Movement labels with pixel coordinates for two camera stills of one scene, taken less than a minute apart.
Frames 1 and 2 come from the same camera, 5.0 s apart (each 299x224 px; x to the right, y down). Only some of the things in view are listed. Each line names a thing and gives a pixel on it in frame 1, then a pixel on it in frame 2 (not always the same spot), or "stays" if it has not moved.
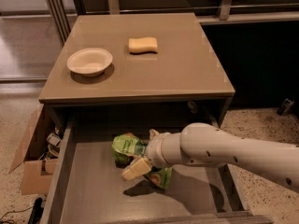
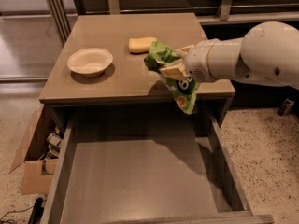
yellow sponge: [143, 45] stays
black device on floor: [36, 211] stays
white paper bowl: [90, 62] stays
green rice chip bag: [127, 147] → [184, 91]
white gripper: [153, 152] → [199, 60]
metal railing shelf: [211, 4] stays
